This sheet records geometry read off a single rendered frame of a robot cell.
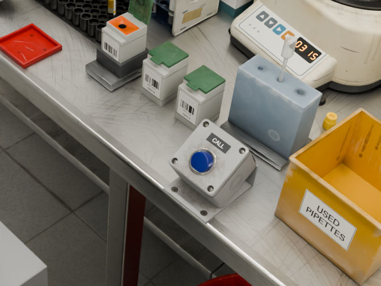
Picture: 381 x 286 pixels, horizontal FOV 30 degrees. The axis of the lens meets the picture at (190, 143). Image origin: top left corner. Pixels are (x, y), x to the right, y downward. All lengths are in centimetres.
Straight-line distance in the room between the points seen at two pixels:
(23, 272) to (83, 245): 115
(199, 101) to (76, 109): 17
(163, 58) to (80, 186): 112
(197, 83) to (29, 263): 32
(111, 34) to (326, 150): 32
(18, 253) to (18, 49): 38
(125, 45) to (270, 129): 22
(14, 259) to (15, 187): 128
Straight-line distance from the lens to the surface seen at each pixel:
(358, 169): 92
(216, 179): 80
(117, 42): 95
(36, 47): 104
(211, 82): 90
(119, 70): 97
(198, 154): 80
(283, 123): 88
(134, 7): 98
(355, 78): 102
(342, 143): 88
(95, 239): 190
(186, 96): 91
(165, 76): 92
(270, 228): 84
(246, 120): 92
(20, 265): 74
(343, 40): 99
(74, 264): 185
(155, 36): 108
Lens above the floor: 152
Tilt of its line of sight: 45 degrees down
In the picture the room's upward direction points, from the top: 9 degrees clockwise
